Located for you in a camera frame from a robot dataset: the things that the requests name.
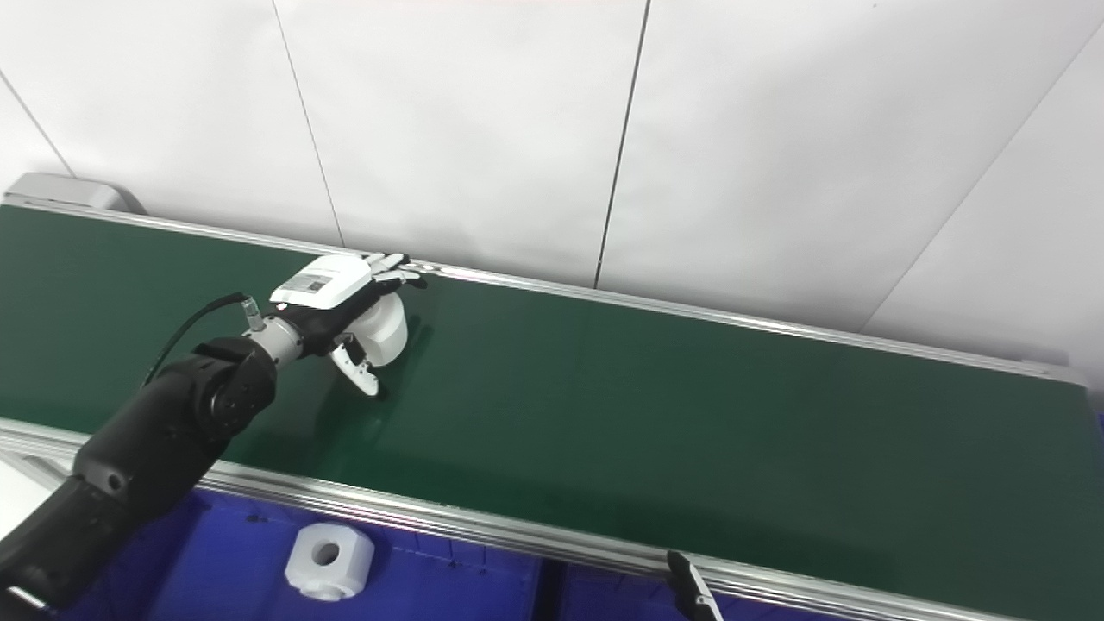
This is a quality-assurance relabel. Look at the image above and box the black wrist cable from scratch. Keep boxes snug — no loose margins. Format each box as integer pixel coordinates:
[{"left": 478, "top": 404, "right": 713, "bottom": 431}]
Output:
[{"left": 141, "top": 292, "right": 263, "bottom": 386}]

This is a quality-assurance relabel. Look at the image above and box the aluminium conveyor side rail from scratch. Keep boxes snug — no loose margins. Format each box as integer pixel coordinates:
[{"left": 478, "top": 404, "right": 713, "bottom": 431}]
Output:
[
  {"left": 0, "top": 417, "right": 1036, "bottom": 621},
  {"left": 0, "top": 196, "right": 1089, "bottom": 386}
]

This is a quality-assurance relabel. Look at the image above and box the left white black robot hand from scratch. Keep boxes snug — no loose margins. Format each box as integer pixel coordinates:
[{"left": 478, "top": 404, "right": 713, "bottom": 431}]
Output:
[{"left": 269, "top": 252, "right": 429, "bottom": 398}]

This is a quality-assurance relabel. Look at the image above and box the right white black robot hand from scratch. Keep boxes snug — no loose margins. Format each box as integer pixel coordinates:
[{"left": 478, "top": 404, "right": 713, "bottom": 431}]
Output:
[{"left": 665, "top": 549, "right": 727, "bottom": 621}]

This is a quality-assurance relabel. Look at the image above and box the green conveyor belt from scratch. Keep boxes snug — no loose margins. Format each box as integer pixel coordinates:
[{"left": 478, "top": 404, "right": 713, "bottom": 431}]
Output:
[{"left": 0, "top": 205, "right": 1104, "bottom": 621}]

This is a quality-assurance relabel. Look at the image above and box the white hexagonal nut part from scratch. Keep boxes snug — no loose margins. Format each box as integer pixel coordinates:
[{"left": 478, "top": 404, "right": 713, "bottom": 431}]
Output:
[
  {"left": 352, "top": 293, "right": 409, "bottom": 368},
  {"left": 285, "top": 522, "right": 377, "bottom": 602}
]

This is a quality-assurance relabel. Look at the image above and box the grey conveyor end housing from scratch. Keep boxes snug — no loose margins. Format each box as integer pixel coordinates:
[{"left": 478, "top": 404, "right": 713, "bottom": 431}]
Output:
[{"left": 3, "top": 172, "right": 145, "bottom": 214}]

